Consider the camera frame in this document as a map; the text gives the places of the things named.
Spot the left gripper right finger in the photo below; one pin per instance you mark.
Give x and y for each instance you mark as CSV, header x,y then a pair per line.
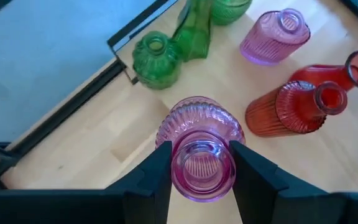
x,y
259,193

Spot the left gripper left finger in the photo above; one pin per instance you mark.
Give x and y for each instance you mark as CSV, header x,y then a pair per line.
x,y
148,193

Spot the pink ribbed round-shouldered vase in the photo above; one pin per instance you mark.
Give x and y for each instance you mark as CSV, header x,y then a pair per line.
x,y
197,124

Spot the red ribbed bottle vase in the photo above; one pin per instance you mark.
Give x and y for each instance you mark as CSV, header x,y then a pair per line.
x,y
291,112

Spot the green round glass vase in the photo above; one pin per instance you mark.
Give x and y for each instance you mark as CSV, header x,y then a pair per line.
x,y
155,65

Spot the red flared-rim glass vase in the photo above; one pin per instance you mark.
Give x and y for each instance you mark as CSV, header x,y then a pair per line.
x,y
322,76

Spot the pink ribbed flat-shouldered vase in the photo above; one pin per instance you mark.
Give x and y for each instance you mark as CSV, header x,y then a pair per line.
x,y
269,43

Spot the green conical glass vase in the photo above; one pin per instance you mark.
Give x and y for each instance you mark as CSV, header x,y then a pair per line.
x,y
194,34

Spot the green ribbed jug vase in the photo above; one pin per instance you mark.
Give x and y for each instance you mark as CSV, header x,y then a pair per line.
x,y
228,11

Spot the black aluminium table frame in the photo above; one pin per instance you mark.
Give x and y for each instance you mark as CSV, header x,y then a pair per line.
x,y
67,105

